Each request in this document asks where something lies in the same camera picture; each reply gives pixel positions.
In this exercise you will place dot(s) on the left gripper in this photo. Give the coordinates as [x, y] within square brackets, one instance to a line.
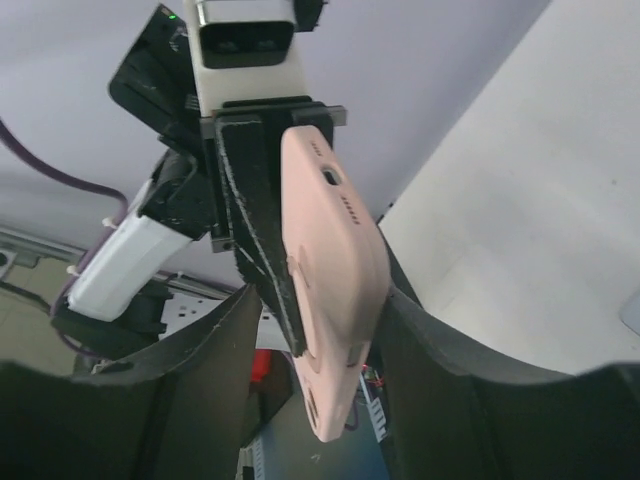
[244, 173]

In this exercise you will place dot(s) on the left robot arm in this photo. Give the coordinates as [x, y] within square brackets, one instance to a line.
[112, 305]

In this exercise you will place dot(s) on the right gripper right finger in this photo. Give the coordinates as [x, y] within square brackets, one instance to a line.
[462, 410]

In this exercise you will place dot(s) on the light blue phone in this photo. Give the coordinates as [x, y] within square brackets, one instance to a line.
[630, 313]

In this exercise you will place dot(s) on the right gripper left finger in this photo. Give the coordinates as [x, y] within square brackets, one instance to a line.
[174, 410]

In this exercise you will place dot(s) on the pink phone case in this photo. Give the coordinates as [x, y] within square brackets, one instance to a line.
[337, 260]

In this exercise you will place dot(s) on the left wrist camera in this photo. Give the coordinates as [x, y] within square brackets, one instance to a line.
[243, 50]

